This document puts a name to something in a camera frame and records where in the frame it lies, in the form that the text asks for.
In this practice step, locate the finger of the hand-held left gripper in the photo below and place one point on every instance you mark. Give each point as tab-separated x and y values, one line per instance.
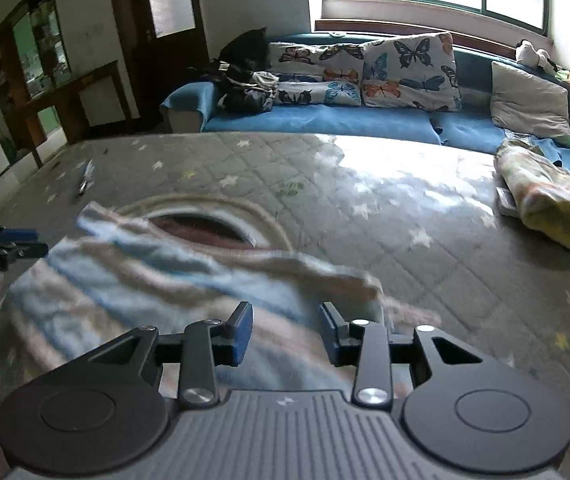
17	234
15	251

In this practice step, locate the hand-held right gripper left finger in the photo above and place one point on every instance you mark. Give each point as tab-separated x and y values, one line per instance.
242	330

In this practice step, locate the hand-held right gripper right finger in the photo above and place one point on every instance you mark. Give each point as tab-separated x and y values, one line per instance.
326	327

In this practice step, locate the blue striped garment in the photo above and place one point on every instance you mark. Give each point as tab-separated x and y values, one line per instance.
115	280

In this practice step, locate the pile of dark clothes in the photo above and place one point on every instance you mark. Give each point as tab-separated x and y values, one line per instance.
242	90

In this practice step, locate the black pen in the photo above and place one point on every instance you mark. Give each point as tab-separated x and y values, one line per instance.
85	177

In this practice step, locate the grey quilted star table cover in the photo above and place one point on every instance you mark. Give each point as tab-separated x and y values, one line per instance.
365	240

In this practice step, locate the round metal table basin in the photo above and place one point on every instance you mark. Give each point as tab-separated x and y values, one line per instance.
190	225

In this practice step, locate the dark wooden cabinet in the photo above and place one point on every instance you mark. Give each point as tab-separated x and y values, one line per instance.
65	100

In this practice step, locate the blue sofa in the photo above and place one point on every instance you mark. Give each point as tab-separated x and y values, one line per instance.
325	120

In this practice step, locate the dark wooden door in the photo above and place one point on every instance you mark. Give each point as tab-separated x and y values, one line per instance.
165	70

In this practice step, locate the folded yellow and white towels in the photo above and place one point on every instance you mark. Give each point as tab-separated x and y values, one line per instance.
545	195

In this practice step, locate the large butterfly print pillow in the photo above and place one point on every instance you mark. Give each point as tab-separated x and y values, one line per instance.
410	72

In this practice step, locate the black bag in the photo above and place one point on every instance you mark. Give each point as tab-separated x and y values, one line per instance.
247	50

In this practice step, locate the grey pillow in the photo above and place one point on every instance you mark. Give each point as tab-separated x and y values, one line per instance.
530	97

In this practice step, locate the white and black plush toy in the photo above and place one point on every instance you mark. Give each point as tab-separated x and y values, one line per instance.
532	54

